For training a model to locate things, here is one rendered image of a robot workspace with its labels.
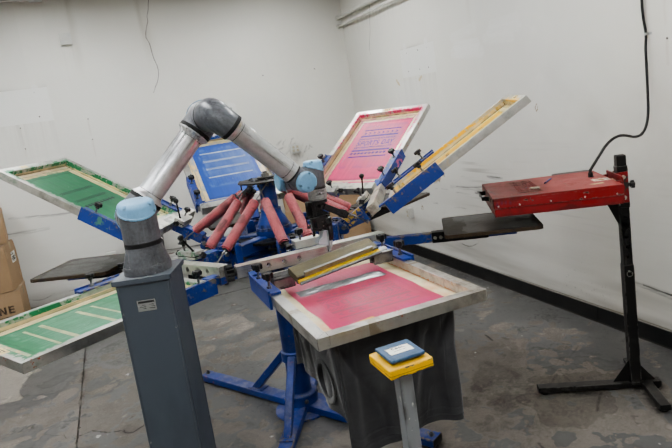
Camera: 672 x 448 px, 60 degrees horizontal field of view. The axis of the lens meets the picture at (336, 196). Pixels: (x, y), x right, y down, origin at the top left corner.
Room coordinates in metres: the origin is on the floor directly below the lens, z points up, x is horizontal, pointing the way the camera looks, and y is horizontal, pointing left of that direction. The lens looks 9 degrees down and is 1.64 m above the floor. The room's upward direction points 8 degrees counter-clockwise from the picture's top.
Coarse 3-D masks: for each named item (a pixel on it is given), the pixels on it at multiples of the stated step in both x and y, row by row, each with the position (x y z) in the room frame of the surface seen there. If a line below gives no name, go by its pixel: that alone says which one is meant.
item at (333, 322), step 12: (324, 276) 2.28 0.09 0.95; (288, 288) 2.19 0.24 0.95; (300, 288) 2.17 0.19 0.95; (336, 288) 2.10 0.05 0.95; (348, 288) 2.08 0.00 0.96; (300, 300) 2.03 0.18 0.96; (312, 300) 2.01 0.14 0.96; (312, 312) 1.88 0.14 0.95; (324, 312) 1.87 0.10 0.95; (372, 312) 1.80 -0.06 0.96; (384, 312) 1.78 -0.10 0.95; (336, 324) 1.74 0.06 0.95; (348, 324) 1.73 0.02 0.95
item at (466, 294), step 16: (416, 272) 2.12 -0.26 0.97; (432, 272) 2.02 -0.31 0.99; (448, 288) 1.91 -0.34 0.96; (464, 288) 1.82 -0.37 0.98; (480, 288) 1.78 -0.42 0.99; (272, 304) 2.02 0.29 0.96; (288, 304) 1.90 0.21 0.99; (432, 304) 1.70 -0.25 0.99; (448, 304) 1.72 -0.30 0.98; (464, 304) 1.74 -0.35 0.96; (288, 320) 1.83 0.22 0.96; (304, 320) 1.72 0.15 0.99; (368, 320) 1.65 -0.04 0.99; (384, 320) 1.64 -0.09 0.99; (400, 320) 1.66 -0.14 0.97; (416, 320) 1.67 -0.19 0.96; (304, 336) 1.68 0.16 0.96; (320, 336) 1.58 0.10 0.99; (336, 336) 1.58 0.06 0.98; (352, 336) 1.60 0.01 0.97; (368, 336) 1.62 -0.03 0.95
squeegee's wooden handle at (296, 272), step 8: (368, 240) 2.30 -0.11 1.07; (344, 248) 2.24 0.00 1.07; (352, 248) 2.25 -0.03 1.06; (360, 248) 2.25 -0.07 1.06; (376, 248) 2.26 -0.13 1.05; (320, 256) 2.19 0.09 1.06; (328, 256) 2.19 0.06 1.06; (336, 256) 2.19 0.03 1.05; (304, 264) 2.14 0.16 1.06; (312, 264) 2.14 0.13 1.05; (320, 264) 2.14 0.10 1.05; (288, 272) 2.12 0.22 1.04; (296, 272) 2.09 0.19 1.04; (296, 280) 2.08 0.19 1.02
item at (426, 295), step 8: (368, 264) 2.36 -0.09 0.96; (336, 272) 2.31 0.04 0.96; (344, 272) 2.30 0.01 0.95; (352, 272) 2.28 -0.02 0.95; (360, 272) 2.26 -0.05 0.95; (384, 272) 2.22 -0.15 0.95; (368, 280) 2.14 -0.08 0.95; (376, 280) 2.13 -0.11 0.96; (392, 280) 2.10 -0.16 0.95; (400, 280) 2.09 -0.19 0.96; (408, 280) 2.07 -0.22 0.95; (408, 288) 1.98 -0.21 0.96; (416, 288) 1.97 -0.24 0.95; (424, 288) 1.96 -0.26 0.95; (424, 296) 1.88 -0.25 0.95; (432, 296) 1.87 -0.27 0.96; (440, 296) 1.86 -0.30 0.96; (400, 304) 1.84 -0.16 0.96; (408, 304) 1.82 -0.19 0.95; (416, 304) 1.81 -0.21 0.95
